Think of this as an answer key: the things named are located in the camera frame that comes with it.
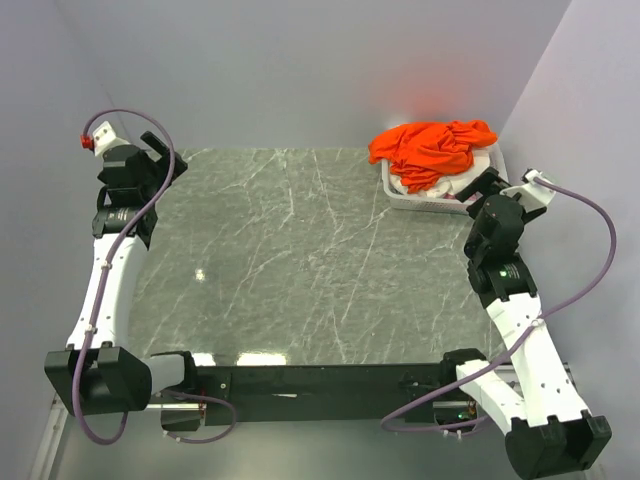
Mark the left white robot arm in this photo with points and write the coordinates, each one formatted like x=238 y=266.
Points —
x=96 y=373

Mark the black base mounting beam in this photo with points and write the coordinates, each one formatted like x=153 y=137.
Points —
x=252 y=394

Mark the cream white t shirt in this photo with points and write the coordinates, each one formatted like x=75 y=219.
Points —
x=448 y=186

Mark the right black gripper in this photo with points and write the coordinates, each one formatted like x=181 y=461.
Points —
x=485 y=184

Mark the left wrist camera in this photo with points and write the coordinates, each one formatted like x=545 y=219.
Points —
x=103 y=138

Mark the orange t shirt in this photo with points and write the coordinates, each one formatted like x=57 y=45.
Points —
x=423 y=152

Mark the white plastic laundry basket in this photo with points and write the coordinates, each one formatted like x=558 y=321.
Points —
x=447 y=204

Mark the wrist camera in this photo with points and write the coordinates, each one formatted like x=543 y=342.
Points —
x=531 y=195
x=103 y=138

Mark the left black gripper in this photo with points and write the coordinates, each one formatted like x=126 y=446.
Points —
x=164 y=167

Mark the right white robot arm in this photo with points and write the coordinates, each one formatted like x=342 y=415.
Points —
x=548 y=428

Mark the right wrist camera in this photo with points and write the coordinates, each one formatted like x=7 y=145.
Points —
x=531 y=195

